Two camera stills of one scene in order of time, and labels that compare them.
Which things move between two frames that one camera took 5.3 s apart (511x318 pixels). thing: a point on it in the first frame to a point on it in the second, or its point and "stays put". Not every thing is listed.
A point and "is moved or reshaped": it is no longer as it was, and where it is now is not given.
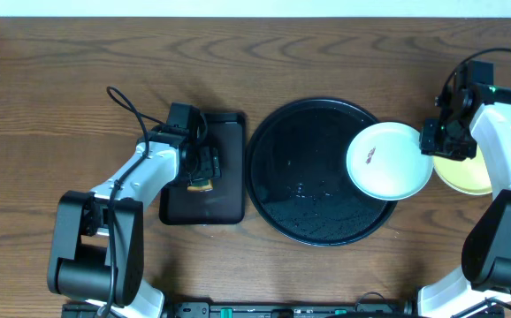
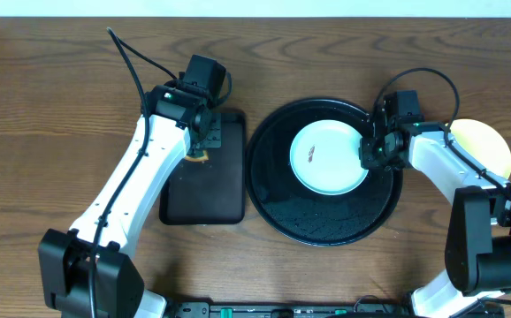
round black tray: [297, 178] stays put
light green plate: [385, 161] to [324, 158]
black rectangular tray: [224, 204] stays put
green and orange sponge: [201, 185] is moved or reshaped
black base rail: [273, 310] stays put
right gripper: [428, 145] to [367, 160]
